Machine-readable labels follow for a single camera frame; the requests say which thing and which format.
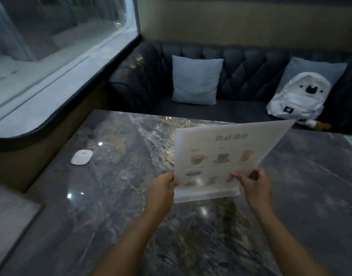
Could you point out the person's right hand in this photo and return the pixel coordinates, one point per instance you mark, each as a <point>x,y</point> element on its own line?
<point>256,191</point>

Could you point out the person's left hand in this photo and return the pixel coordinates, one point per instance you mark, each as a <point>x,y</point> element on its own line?
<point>160,194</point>

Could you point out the person's left thumb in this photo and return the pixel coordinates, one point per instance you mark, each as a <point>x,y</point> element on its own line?
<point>170,178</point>

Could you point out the person's right thumb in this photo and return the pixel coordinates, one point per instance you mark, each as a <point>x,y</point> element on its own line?
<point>241,178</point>

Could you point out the clear acrylic menu stand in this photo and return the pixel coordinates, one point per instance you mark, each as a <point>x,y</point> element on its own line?
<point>222,158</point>

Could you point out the person's left forearm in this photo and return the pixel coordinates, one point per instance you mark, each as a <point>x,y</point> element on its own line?
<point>130,244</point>

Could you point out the person's right forearm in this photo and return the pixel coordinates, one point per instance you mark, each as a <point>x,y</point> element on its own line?
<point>285,244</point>

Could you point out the white oval call button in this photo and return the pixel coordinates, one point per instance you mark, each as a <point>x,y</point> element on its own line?
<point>82,156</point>

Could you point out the dark tufted leather sofa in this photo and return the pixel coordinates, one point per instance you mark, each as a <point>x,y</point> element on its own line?
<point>245,83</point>

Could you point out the orange plush toy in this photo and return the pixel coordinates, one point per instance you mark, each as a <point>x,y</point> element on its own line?
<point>321,125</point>

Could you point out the white bear backpack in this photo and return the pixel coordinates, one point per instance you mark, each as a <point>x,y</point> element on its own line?
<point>299,97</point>

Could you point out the grey square cushion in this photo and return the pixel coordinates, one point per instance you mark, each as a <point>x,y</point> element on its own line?
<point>316,68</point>
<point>196,80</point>

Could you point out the large glass window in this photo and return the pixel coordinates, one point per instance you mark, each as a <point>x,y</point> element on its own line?
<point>49,48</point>

